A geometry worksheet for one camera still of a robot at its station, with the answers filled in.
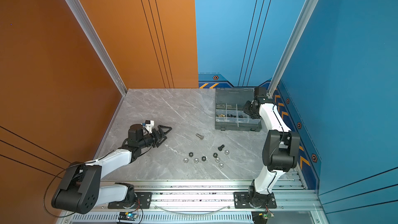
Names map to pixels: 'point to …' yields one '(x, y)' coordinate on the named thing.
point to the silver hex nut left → (185, 160)
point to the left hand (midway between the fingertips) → (169, 131)
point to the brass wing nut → (221, 115)
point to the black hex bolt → (221, 147)
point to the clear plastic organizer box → (229, 114)
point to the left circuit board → (128, 215)
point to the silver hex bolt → (201, 137)
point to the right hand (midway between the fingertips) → (245, 110)
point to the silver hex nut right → (226, 152)
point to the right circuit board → (267, 214)
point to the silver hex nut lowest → (221, 165)
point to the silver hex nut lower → (217, 159)
